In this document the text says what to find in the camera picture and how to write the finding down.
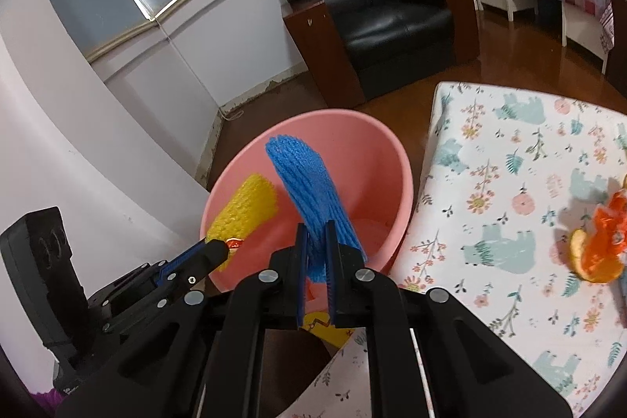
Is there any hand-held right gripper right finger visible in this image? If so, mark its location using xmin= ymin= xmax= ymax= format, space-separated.
xmin=326 ymin=222 xmax=574 ymax=418

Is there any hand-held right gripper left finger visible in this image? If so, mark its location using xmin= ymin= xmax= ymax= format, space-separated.
xmin=56 ymin=222 xmax=310 ymax=418

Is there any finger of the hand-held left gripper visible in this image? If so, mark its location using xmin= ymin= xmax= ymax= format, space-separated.
xmin=154 ymin=238 xmax=232 ymax=292

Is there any yellow foam fruit net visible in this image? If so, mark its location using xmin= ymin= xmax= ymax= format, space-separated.
xmin=205 ymin=173 xmax=279 ymax=274

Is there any blue foam fruit net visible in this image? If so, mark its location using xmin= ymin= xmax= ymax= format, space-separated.
xmin=265 ymin=134 xmax=367 ymax=284

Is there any pink plastic basin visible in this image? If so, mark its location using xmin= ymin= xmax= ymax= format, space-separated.
xmin=200 ymin=109 xmax=413 ymax=296

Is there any large orange peel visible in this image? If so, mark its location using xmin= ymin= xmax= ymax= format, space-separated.
xmin=569 ymin=228 xmax=624 ymax=284

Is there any yellow printed packet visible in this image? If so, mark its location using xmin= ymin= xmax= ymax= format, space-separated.
xmin=301 ymin=310 xmax=356 ymax=347

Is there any purple clothing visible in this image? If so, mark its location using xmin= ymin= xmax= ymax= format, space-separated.
xmin=28 ymin=390 xmax=65 ymax=418

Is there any floral bear print tablecloth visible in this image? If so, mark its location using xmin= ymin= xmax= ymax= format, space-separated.
xmin=279 ymin=81 xmax=627 ymax=418

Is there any black leather armchair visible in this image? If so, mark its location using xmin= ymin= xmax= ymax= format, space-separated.
xmin=271 ymin=0 xmax=481 ymax=108

